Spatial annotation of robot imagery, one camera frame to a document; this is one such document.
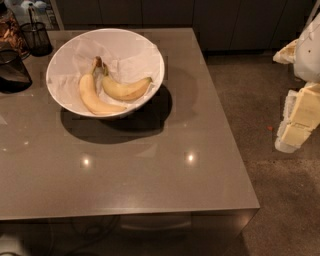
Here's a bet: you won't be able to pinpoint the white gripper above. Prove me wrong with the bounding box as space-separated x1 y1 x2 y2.
273 13 320 153

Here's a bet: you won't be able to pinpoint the yellow banana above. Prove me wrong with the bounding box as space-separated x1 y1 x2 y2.
102 63 152 101
79 57 125 116

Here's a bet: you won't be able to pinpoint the white paper bowl liner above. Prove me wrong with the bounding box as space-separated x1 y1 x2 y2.
49 33 162 113

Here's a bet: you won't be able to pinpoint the white bowl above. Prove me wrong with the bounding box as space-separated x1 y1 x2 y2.
45 28 166 120

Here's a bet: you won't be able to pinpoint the black mesh pen cup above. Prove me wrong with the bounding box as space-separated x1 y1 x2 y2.
20 2 53 57

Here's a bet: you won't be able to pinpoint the dark tinted glass container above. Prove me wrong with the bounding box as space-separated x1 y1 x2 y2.
0 49 32 93

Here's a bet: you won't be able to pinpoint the glass jar with snacks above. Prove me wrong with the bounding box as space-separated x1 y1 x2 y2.
0 0 29 58

